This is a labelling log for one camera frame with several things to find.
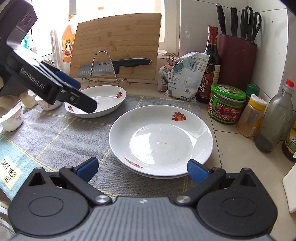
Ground orange cooking wine bottle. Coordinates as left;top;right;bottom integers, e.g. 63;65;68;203
61;15;77;63

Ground santoku knife black handle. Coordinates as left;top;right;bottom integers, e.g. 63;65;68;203
77;58;152;77

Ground white pink floral bowl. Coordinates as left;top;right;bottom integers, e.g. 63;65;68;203
0;104;24;132
35;96;63;111

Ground white rectangular board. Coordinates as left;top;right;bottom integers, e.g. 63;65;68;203
282;163;296;213

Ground yellow label oil bottle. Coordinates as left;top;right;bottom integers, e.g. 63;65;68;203
281;120;296;162

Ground grey and teal checked towel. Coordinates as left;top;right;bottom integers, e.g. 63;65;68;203
0;95;204;202

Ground white blue printed bag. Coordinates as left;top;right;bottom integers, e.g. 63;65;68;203
164;52;210;102

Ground person's left hand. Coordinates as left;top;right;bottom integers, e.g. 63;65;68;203
0;90;36;119

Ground black handled knife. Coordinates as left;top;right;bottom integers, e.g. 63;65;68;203
216;3;226;35
231;6;239;37
240;9;246;39

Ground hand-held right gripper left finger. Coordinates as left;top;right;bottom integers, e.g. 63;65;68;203
28;157;112;205

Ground white fruit-print plate brown stain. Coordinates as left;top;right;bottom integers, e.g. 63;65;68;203
64;85;127;118

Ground green lid sauce jar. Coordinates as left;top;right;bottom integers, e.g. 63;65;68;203
207;84;247;124

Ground metal wire stand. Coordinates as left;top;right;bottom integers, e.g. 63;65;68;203
85;51;130;86

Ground bamboo cutting board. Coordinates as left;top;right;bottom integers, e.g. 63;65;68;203
69;13;162;81

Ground dark red knife block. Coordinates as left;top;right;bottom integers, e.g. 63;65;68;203
218;34;258;92

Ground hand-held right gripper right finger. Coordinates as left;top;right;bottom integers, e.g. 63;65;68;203
174;159;264;204

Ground green capped jar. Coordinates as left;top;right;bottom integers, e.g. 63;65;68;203
245;84;261;98

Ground white orange flour bag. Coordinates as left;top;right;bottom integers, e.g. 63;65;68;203
158;65;175;92

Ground dark soy sauce bottle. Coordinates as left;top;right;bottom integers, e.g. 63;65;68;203
195;25;221;104

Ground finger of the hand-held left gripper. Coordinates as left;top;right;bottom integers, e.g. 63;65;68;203
55;77;97;114
42;60;81;91

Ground glass bottle red cap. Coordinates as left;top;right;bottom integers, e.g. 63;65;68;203
254;79;295;153

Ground black kitchen scissors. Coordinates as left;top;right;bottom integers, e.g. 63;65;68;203
244;6;262;44

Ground yellow lid spice jar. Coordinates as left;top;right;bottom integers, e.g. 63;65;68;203
236;94;267;138

